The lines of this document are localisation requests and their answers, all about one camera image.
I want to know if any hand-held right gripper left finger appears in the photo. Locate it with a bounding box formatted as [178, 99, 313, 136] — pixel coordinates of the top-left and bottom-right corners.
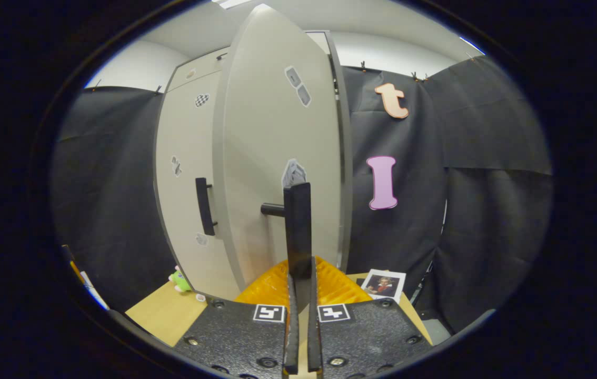
[172, 258, 299, 377]

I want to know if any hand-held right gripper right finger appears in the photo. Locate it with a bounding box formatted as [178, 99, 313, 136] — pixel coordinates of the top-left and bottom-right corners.
[307, 256, 433, 378]

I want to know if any grey double-door shoe cabinet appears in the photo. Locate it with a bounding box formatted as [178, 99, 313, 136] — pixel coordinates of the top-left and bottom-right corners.
[152, 29, 354, 303]

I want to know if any grey shoe cabinet door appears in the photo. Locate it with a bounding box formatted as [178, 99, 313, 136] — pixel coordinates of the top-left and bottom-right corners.
[154, 69, 241, 302]
[212, 4, 344, 311]

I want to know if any stack of magazines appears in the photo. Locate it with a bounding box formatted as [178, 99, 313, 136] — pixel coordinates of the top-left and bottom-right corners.
[359, 269, 407, 305]

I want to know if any pink green plush toy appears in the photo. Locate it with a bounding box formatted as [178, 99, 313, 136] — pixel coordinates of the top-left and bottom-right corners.
[168, 265, 193, 293]

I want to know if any black backdrop cloth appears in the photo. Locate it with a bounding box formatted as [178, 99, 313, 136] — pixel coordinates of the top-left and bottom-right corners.
[51, 86, 178, 312]
[342, 55, 554, 335]

